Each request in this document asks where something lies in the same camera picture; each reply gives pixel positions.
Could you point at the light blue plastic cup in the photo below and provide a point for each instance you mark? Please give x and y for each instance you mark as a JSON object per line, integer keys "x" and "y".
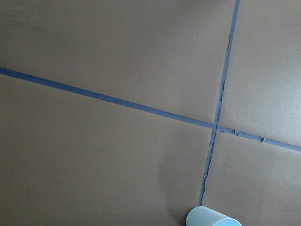
{"x": 203, "y": 216}

